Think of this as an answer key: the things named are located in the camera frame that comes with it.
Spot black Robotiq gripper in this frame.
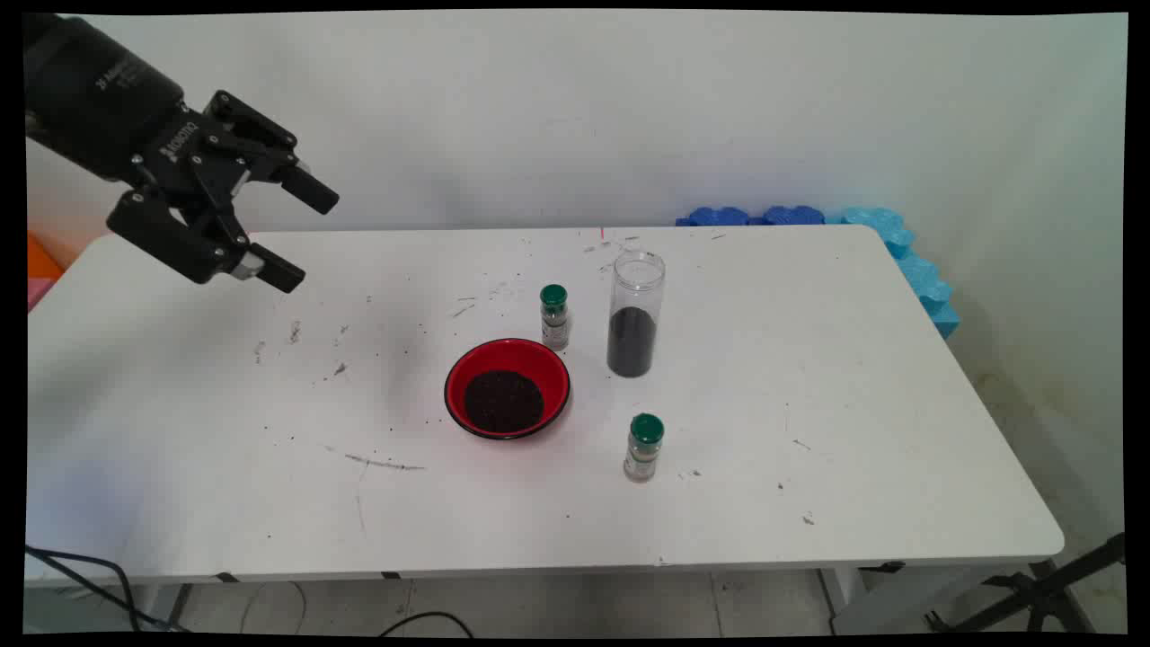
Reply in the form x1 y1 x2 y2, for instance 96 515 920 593
25 13 341 294

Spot tall clear jar black granules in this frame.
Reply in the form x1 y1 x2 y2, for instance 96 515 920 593
607 251 667 378

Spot orange foam block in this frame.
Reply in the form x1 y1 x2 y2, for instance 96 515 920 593
27 232 66 281

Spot red bowl black rim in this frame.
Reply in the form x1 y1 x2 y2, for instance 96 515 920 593
444 338 571 441

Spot black granule pile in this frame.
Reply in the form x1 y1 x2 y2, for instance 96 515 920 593
463 369 545 434

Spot small spice bottle green cap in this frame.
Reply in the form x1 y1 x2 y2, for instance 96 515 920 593
540 284 571 351
624 413 666 483

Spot white table leg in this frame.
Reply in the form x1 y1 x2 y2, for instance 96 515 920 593
126 584 191 630

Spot light blue foam mat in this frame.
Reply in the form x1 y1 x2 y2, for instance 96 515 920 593
827 207 960 341

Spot black tripod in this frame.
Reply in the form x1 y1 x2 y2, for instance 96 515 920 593
925 532 1126 634

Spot black hanging robot cable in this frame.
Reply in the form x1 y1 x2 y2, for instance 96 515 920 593
25 544 181 630

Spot black floor cable loop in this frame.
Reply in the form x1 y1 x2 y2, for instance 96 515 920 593
377 611 474 637

